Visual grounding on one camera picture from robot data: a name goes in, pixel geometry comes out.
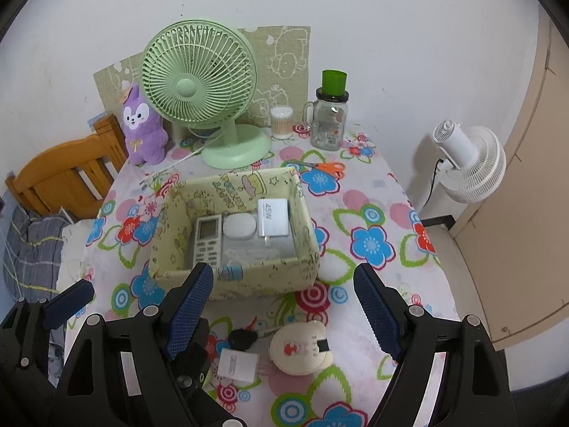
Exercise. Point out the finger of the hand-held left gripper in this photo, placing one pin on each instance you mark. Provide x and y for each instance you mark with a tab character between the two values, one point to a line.
71	299
193	351

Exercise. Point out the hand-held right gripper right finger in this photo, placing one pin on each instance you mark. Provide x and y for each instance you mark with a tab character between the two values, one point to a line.
378	307

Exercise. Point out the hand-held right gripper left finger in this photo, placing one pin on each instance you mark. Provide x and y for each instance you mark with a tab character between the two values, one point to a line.
191	307

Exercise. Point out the small white box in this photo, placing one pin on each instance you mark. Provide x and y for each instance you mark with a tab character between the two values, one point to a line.
238	364

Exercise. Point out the black car key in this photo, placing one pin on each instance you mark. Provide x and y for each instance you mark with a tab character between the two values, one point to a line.
242	340

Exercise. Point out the white remote control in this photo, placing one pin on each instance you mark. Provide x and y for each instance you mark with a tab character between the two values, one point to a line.
204	240

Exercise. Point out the yellow fabric storage box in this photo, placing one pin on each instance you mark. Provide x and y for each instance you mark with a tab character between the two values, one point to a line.
266	282

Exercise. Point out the clear plastic box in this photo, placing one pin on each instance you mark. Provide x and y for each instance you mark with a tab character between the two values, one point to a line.
258	253

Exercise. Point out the cream bear shaped case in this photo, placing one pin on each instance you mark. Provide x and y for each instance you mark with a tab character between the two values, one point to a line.
298	351

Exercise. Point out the white round case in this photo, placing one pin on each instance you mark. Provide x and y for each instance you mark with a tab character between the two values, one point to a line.
240	229

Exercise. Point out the white charger block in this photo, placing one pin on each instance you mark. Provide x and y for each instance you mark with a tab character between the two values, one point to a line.
273	220

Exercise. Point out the grey plaid blanket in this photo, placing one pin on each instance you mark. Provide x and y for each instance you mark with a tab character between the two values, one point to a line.
31	240

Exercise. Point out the floral tablecloth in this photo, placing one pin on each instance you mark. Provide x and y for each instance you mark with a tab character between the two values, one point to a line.
369	213

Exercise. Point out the wooden bed headboard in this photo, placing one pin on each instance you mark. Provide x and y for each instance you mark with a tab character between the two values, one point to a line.
58	164

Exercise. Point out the purple plush toy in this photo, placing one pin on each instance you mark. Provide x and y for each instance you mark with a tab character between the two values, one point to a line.
142	138

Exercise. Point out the white standing fan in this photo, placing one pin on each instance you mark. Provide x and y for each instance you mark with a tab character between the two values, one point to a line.
484	160

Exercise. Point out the glass mug jar green lid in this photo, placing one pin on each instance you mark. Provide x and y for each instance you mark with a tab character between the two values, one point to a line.
329	129

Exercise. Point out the beige door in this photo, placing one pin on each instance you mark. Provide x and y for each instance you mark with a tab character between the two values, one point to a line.
533	187

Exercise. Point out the clear cotton swab jar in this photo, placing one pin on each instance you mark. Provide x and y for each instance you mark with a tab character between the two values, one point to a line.
282	124

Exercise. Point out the green desk fan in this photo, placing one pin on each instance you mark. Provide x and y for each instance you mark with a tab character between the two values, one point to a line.
195	84

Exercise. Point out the green cartoon printed board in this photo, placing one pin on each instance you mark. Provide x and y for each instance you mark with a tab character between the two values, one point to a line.
284	62

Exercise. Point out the blue wall sticker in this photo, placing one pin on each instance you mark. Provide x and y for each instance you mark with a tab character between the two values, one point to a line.
95	120

